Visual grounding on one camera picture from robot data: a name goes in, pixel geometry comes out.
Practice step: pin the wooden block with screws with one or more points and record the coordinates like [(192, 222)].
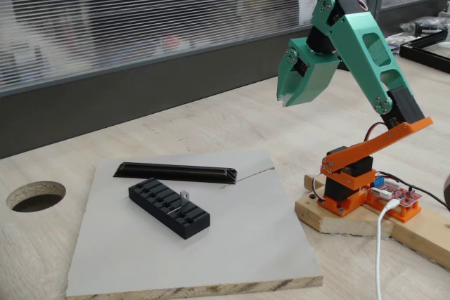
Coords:
[(337, 221)]

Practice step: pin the wooden base plank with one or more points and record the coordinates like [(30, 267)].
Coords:
[(425, 233)]

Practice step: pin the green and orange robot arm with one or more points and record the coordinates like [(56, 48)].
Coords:
[(372, 43)]

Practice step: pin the clear plastic bags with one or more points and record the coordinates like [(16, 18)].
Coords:
[(427, 24)]

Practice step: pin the black rectangular frame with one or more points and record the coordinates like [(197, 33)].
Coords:
[(422, 52)]

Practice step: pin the window blinds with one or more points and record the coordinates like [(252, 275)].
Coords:
[(140, 15)]

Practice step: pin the black slotted rectangular block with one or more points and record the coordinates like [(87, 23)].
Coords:
[(165, 208)]

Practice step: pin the long black profile rail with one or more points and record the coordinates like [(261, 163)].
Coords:
[(175, 173)]

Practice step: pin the red controller board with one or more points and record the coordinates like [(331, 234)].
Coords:
[(393, 192)]

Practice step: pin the green gripper with servo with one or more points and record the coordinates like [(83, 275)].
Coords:
[(313, 80)]

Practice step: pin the grey work board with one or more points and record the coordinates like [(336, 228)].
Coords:
[(228, 244)]

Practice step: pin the small metal bracket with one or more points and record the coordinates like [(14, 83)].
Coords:
[(183, 199)]

